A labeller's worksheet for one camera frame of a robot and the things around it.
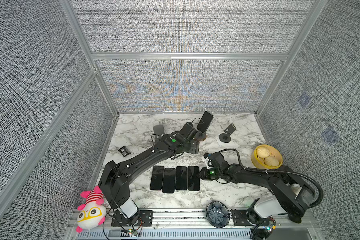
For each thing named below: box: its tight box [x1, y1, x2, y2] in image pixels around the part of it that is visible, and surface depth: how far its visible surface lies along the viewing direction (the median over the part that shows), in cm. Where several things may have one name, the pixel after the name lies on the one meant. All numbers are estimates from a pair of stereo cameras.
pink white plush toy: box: [76, 185, 107, 233], surface depth 70 cm
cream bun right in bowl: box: [264, 156, 280, 167], surface depth 89 cm
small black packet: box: [118, 145, 132, 158], surface depth 98 cm
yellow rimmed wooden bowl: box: [251, 144, 284, 170], surface depth 92 cm
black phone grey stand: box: [162, 167, 176, 194], surface depth 87 cm
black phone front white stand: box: [149, 165, 165, 190], surface depth 88 cm
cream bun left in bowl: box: [256, 146, 270, 158], surface depth 93 cm
